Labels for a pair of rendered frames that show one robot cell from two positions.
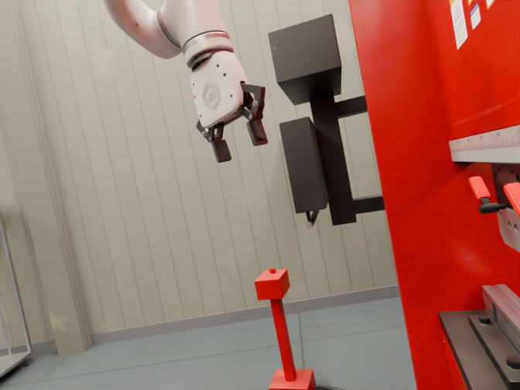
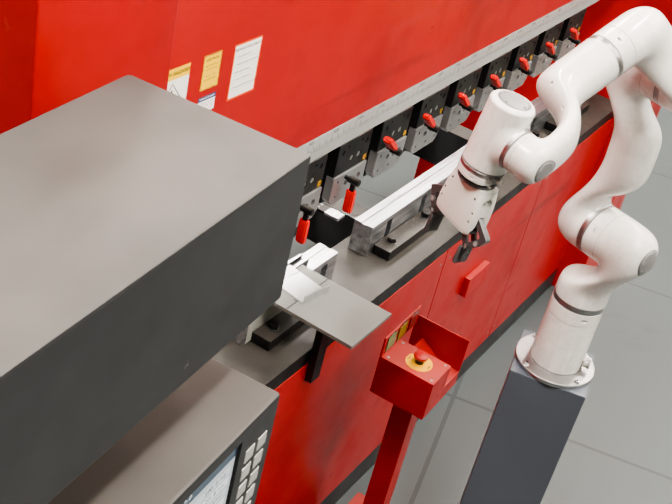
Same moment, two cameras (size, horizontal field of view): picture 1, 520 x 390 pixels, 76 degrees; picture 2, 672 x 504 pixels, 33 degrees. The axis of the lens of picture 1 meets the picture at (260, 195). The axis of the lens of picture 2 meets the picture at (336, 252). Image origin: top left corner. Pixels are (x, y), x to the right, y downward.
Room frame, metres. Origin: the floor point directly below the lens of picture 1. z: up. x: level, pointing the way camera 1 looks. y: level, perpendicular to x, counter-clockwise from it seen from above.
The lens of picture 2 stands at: (2.39, 0.02, 2.53)
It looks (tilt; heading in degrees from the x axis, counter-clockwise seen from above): 33 degrees down; 186
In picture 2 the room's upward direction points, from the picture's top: 14 degrees clockwise
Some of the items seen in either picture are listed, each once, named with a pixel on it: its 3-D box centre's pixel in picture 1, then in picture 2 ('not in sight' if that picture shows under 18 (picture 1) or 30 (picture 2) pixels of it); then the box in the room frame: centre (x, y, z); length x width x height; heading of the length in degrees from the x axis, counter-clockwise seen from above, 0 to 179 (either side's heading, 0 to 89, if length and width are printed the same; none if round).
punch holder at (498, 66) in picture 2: not in sight; (482, 76); (-0.73, -0.03, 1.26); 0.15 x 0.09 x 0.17; 161
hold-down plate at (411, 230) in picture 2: not in sight; (407, 233); (-0.36, -0.10, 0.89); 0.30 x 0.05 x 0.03; 161
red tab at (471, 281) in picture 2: not in sight; (475, 278); (-0.72, 0.14, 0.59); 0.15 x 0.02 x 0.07; 161
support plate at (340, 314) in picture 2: not in sight; (325, 305); (0.24, -0.21, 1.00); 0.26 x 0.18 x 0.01; 71
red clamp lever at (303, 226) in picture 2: not in sight; (302, 223); (0.26, -0.30, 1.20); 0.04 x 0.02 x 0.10; 71
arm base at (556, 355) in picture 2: not in sight; (566, 331); (0.19, 0.34, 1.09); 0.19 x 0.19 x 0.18
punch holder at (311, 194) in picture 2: not in sight; (289, 188); (0.22, -0.36, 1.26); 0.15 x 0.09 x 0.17; 161
